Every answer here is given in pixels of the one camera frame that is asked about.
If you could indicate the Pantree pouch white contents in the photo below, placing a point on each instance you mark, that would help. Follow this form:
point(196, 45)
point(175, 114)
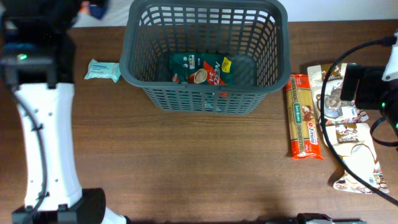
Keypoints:
point(354, 145)

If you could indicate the light blue tissue pack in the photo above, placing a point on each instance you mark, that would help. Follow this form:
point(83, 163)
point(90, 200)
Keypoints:
point(106, 70)

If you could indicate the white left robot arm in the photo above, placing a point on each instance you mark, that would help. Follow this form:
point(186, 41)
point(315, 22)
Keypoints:
point(37, 59)

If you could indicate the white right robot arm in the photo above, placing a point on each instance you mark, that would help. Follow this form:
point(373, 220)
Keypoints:
point(388, 101)

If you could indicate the black base at table edge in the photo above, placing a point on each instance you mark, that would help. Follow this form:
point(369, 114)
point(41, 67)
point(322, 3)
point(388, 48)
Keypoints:
point(315, 218)

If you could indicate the grey plastic basket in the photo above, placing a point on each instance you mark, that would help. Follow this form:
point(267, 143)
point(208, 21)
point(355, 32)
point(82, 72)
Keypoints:
point(254, 33)

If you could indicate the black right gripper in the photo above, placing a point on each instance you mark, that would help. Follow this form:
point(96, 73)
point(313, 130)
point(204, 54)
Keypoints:
point(348, 83)

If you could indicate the Pantree pouch dark contents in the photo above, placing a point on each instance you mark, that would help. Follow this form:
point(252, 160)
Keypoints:
point(336, 111)

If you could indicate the San Remo spaghetti pack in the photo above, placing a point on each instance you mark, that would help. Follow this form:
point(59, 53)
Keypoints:
point(302, 120)

